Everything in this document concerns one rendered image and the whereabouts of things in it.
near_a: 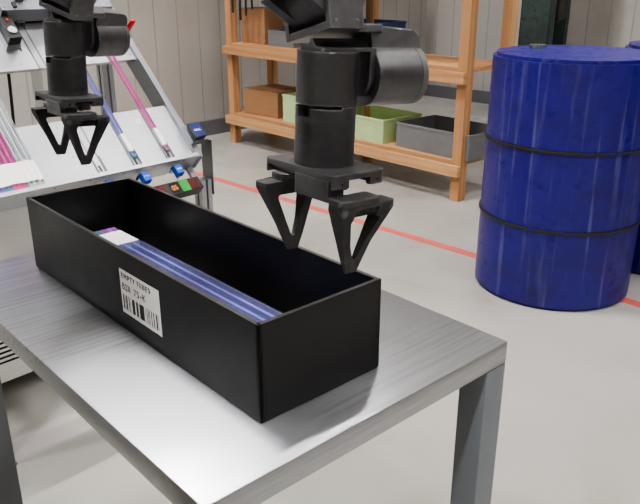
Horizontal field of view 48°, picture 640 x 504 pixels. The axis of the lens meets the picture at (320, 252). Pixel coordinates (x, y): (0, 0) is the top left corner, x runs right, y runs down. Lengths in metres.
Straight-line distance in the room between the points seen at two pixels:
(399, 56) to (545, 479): 1.52
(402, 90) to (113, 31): 0.59
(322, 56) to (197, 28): 5.22
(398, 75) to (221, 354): 0.33
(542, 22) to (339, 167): 5.36
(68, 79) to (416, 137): 3.42
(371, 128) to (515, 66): 1.96
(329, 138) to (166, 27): 5.06
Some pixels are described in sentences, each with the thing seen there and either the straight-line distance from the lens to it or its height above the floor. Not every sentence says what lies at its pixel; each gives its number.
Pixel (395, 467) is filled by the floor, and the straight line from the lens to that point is 2.02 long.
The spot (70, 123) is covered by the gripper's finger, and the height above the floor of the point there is 1.03.
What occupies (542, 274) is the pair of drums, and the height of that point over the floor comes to 0.15.
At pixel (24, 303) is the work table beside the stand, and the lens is 1.09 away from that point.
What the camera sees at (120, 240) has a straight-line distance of 1.15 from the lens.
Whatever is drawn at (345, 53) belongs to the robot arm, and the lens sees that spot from 0.66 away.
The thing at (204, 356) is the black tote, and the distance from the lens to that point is 0.81.
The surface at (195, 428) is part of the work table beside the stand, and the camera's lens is 0.76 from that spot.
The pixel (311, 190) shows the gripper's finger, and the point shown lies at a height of 1.04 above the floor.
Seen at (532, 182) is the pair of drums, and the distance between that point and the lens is 2.81.
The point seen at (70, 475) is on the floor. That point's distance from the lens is 2.09.
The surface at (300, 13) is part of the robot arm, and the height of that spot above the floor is 1.19.
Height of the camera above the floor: 1.23
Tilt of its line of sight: 21 degrees down
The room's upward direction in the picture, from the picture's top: straight up
